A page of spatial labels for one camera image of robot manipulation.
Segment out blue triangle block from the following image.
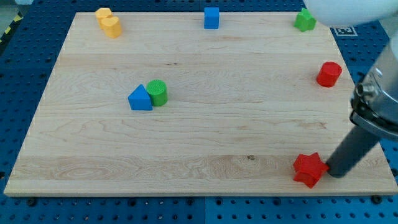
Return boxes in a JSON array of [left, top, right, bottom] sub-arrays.
[[127, 84, 152, 111]]

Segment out green star block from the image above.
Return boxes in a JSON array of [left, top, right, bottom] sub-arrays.
[[294, 8, 317, 32]]

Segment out red star block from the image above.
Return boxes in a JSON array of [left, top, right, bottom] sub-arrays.
[[293, 152, 330, 189]]

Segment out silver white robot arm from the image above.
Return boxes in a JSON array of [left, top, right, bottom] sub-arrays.
[[304, 0, 397, 141]]

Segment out red cylinder block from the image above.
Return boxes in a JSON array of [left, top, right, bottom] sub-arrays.
[[316, 62, 343, 88]]

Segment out yellow heart block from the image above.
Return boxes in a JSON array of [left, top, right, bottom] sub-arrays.
[[101, 16, 122, 39]]

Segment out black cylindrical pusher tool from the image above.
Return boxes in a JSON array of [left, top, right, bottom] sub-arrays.
[[326, 126, 381, 178]]

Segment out green cylinder block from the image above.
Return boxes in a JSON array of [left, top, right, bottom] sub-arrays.
[[146, 80, 168, 106]]

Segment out fiducial marker tag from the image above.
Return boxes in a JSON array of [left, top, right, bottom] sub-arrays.
[[333, 26, 357, 37]]

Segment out wooden board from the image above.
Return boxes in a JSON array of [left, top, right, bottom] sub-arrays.
[[4, 12, 397, 197]]

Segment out blue cube block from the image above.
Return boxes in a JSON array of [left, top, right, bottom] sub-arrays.
[[204, 7, 220, 29]]

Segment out yellow hexagon block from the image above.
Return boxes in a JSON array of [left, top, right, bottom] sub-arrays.
[[95, 7, 113, 29]]

